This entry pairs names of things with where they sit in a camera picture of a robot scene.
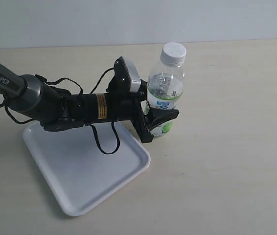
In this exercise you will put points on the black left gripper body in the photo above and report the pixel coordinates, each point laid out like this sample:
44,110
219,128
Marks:
111,106

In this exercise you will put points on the clear plastic drink bottle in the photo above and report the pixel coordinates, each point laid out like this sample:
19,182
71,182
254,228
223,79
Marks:
165,84

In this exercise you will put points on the white bottle cap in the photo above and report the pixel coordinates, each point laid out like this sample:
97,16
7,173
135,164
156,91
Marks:
173,54

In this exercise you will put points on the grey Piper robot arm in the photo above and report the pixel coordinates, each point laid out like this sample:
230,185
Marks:
59,110

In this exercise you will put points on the white rectangular plastic tray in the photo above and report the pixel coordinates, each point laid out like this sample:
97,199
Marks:
80,173

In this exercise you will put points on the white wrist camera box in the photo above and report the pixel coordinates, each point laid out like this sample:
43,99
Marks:
126,76

